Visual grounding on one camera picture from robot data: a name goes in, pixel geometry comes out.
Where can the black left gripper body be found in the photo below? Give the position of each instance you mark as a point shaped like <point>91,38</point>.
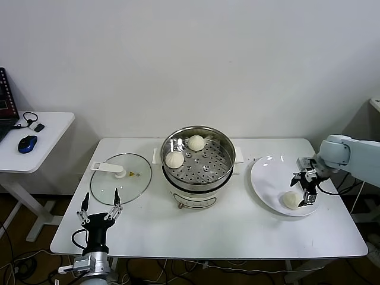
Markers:
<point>98,225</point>

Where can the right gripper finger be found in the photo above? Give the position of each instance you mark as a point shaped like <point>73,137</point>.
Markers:
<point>297,176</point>
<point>310,198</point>

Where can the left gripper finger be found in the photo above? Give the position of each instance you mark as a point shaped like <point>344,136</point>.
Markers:
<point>117,197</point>
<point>85,202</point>

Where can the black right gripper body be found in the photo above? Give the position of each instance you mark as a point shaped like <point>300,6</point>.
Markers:
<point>310,179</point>

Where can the white steamed baozi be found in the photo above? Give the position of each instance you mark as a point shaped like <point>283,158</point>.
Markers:
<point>290,199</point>
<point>196,142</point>
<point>174,160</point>

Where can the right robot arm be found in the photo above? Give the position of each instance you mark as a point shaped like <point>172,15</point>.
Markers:
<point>356,160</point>

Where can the stainless steel steamer basket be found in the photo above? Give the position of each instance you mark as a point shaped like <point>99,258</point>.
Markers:
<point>221,151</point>

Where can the white round plate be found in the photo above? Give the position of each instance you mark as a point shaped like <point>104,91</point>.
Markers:
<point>267,181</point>

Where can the white side table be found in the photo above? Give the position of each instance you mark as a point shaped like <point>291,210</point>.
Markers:
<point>44,148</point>

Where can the blue black computer mouse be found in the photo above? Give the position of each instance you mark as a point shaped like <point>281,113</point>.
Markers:
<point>27,144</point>

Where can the small black device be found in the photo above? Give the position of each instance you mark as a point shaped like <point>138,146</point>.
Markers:
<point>39,128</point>

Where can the white desk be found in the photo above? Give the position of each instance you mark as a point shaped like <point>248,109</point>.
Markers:
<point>376,104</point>

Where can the black laptop red screen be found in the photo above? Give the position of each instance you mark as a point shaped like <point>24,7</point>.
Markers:
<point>7,98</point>

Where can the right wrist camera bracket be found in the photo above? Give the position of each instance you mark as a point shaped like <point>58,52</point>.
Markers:
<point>305,163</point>

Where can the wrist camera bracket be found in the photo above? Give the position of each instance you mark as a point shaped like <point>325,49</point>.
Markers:
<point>72,268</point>
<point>305,163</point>

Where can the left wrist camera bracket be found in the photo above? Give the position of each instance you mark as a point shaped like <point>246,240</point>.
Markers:
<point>72,268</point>

